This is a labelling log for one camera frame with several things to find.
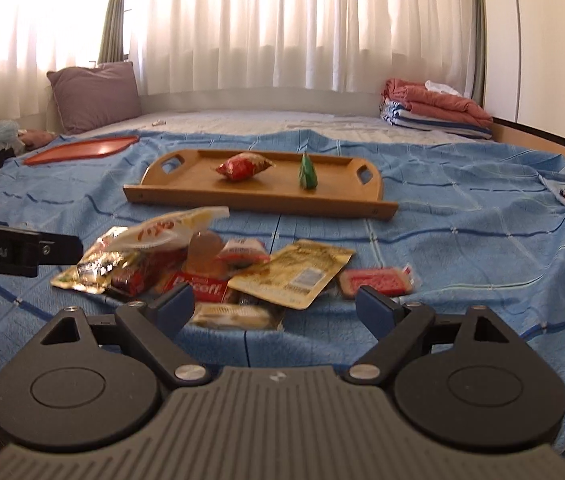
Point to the clear jelly cup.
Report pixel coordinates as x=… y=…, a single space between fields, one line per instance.
x=205 y=255

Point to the red snack packet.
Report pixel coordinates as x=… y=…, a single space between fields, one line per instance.
x=242 y=166

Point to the red-edged cracker packet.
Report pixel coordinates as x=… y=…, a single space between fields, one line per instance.
x=243 y=252

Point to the wooden bed frame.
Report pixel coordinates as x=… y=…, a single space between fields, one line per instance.
x=547 y=140

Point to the red plastic lid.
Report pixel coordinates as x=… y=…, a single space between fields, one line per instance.
x=77 y=151

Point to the red biscuit packet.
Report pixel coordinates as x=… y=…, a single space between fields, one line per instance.
x=202 y=287

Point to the white wardrobe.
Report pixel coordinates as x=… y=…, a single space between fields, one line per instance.
x=542 y=35

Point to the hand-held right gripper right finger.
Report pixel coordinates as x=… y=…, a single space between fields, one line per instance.
x=373 y=310

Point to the gold foil snack packet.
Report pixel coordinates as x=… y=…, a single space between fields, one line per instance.
x=90 y=267

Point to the pink wafer packet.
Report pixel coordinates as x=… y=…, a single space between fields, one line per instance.
x=375 y=282

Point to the white sheer curtain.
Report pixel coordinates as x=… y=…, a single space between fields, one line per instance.
x=37 y=20
x=287 y=20

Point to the white quilted mattress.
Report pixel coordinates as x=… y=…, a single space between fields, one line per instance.
x=262 y=122

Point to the pink cloth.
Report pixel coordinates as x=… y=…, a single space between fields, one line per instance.
x=37 y=138

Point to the folded blankets stack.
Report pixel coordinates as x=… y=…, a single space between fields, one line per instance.
x=442 y=102

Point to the blue checked bed sheet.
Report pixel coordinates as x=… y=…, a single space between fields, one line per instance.
x=462 y=260

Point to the green snack packet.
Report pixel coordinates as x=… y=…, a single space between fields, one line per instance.
x=307 y=174

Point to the gold and green pouch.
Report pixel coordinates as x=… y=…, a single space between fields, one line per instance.
x=292 y=272

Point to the green curtain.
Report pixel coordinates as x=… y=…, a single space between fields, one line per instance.
x=112 y=20

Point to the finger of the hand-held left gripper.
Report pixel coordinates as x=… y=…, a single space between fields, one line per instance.
x=60 y=250

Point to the blue striped folded towel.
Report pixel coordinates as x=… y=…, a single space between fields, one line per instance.
x=432 y=122

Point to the purple pillow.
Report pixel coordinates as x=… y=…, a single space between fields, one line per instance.
x=95 y=97

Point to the white folded cloth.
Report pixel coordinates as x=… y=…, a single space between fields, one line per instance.
x=442 y=87

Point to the beige snack packet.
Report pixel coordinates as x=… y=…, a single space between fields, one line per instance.
x=235 y=316

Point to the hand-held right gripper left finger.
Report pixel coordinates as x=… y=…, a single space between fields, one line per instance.
x=176 y=310

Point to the white and yellow snack bag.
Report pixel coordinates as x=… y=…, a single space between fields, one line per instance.
x=162 y=232

